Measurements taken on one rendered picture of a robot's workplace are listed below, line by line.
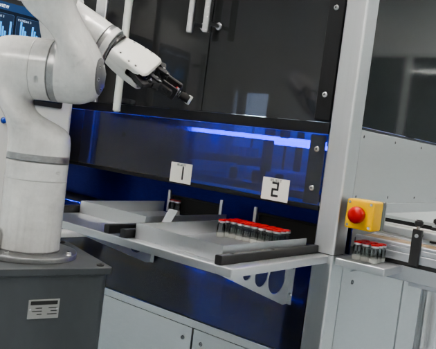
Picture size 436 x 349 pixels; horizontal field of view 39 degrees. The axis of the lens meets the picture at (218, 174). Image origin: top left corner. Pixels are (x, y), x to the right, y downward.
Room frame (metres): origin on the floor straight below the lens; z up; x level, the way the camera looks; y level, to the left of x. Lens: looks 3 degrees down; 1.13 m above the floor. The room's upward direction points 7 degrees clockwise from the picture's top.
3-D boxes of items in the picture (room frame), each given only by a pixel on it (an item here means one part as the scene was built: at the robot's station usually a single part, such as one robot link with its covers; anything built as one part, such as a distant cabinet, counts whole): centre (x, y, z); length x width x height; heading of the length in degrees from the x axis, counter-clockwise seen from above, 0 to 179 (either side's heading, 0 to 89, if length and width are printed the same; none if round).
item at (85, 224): (1.61, 0.08, 0.87); 0.70 x 0.48 x 0.02; 52
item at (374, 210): (1.50, -0.37, 1.00); 0.08 x 0.07 x 0.07; 142
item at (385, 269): (1.52, -0.41, 0.87); 0.14 x 0.13 x 0.02; 142
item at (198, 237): (1.47, -0.03, 0.90); 0.34 x 0.26 x 0.04; 142
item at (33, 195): (1.21, 0.36, 0.95); 0.19 x 0.19 x 0.18
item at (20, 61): (1.21, 0.39, 1.16); 0.19 x 0.12 x 0.24; 88
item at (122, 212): (1.77, 0.17, 0.90); 0.34 x 0.26 x 0.04; 142
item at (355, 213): (1.46, -0.34, 0.99); 0.04 x 0.04 x 0.04; 52
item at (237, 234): (1.56, -0.10, 0.90); 0.18 x 0.02 x 0.05; 52
